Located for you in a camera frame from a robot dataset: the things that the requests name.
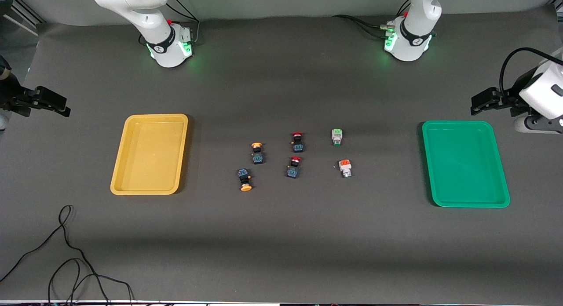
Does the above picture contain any green plastic tray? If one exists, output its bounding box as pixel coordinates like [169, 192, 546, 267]
[422, 120, 511, 208]

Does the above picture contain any dark grey table cloth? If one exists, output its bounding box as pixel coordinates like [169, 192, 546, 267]
[0, 5, 563, 304]

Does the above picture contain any thin black loose cable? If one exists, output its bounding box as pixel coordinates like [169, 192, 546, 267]
[0, 205, 135, 306]

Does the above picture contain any yellow plastic tray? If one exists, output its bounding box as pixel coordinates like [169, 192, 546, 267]
[110, 114, 189, 196]

